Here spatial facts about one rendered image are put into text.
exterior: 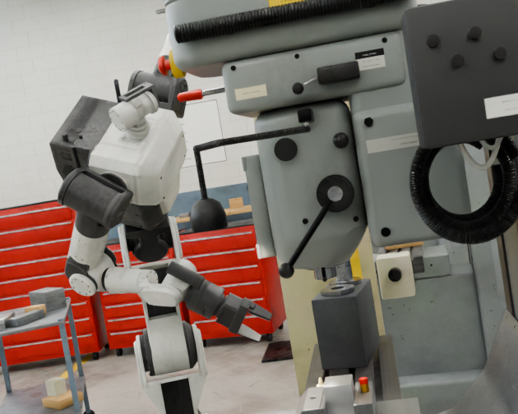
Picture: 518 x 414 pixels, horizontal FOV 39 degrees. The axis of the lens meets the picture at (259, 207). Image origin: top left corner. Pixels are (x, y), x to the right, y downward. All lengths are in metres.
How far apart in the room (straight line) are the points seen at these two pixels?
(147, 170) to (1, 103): 9.93
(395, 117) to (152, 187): 0.77
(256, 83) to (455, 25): 0.42
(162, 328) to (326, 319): 0.52
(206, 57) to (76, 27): 10.00
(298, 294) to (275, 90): 2.00
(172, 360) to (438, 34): 1.37
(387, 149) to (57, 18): 10.30
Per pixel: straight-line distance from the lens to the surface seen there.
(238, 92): 1.39
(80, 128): 2.00
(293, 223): 1.41
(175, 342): 2.19
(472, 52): 1.14
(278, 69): 1.38
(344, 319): 1.92
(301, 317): 3.31
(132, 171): 1.88
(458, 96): 1.13
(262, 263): 6.10
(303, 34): 1.38
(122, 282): 2.00
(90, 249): 1.94
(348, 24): 1.37
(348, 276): 2.04
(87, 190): 1.83
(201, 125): 10.73
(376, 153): 1.37
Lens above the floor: 1.55
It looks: 4 degrees down
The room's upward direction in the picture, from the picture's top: 9 degrees counter-clockwise
